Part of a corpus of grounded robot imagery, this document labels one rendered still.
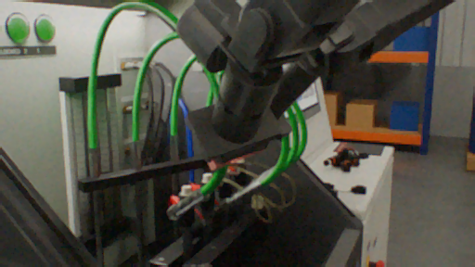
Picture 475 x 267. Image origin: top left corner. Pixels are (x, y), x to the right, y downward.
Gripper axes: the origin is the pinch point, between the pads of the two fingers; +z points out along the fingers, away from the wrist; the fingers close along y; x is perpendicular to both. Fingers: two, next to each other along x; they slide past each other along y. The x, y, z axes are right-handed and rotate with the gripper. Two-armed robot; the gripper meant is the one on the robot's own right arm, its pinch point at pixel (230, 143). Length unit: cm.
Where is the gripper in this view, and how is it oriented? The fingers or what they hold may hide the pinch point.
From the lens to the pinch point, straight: 76.1
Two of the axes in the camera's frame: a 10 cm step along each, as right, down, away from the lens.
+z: -5.6, 6.1, 5.7
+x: -6.1, 1.6, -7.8
